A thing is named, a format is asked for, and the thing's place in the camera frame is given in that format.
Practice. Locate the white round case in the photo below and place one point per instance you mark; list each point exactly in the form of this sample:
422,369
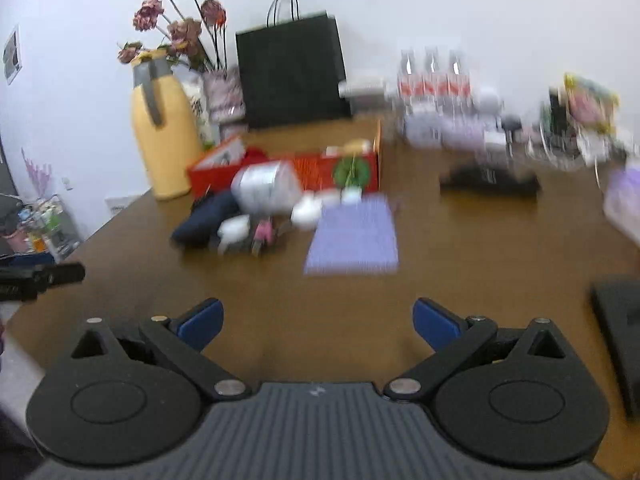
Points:
306,212

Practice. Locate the navy blue pouch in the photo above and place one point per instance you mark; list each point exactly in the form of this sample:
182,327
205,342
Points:
205,220

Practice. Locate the pale purple bag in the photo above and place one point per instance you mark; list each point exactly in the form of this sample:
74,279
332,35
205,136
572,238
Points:
625,200

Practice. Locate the black paper bag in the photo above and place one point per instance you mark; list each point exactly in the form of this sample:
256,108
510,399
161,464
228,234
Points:
292,75

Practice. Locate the colourful toy decoration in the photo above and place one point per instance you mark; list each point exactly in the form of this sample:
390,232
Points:
590,102

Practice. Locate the yellow thermos jug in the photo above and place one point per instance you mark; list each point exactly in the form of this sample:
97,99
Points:
165,145

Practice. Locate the black foam box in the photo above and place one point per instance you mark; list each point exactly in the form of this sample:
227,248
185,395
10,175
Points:
620,340

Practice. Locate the black flat case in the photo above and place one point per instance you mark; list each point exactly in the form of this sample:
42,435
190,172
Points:
487,180

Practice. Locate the purple dried grass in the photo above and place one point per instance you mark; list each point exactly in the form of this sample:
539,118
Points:
36,172

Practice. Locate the purple marbled vase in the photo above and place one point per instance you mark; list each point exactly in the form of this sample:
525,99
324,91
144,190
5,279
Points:
225,95

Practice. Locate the purple lidded container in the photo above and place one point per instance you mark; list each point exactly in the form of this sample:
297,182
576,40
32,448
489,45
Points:
440,127

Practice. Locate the white printed packet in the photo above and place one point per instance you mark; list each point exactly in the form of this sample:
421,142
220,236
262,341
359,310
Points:
197,105

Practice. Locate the metal shelf cart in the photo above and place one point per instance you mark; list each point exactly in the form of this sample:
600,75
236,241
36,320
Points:
45,230

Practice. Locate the white wall outlet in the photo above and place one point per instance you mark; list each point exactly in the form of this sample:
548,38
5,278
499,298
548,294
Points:
118,206

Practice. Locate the dried pink flowers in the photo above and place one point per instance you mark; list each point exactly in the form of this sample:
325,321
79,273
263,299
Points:
180,30

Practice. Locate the small white charger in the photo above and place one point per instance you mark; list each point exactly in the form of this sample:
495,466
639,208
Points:
351,196

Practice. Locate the pack of water bottles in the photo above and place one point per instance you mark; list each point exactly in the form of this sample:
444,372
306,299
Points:
434,80

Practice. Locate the purple cloth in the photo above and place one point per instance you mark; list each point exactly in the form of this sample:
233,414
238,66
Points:
352,237

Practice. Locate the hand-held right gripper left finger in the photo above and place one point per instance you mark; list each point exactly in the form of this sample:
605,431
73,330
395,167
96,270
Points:
202,322

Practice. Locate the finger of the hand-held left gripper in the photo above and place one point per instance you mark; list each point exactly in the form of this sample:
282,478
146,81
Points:
55,275

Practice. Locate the white round disc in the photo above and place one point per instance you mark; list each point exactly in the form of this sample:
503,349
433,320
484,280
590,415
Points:
234,232

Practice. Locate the white tissue pack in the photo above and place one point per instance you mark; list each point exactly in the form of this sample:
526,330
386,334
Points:
265,185

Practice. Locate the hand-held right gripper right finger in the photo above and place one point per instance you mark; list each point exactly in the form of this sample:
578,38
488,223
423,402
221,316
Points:
435,325

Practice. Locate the orange cardboard box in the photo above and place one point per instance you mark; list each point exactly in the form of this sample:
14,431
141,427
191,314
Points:
315,170

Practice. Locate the wall poster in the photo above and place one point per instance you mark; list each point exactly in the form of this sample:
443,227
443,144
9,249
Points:
12,55

